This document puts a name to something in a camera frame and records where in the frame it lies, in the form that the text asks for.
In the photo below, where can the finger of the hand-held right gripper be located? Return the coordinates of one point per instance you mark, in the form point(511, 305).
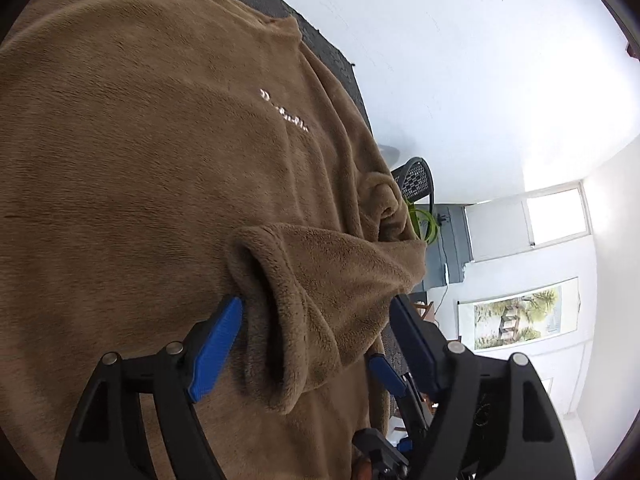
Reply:
point(385, 367)
point(403, 445)

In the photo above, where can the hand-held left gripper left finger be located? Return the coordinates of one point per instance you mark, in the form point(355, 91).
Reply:
point(217, 350)

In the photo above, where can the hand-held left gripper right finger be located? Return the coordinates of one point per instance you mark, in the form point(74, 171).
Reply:
point(415, 345)

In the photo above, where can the brown fleece sweater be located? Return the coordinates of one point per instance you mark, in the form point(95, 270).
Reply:
point(150, 160)

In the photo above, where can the wooden chair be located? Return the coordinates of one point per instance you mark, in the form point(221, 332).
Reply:
point(422, 310)

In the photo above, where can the green bag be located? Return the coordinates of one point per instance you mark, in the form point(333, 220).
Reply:
point(427, 225)

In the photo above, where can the black mesh chair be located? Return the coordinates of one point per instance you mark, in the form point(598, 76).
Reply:
point(415, 180)

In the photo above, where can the white framed window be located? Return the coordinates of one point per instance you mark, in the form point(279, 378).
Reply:
point(555, 217)

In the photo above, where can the dark patterned tablecloth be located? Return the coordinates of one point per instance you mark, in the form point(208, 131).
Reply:
point(347, 85)

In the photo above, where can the landscape wall poster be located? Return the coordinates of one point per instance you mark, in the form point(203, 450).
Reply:
point(520, 315)

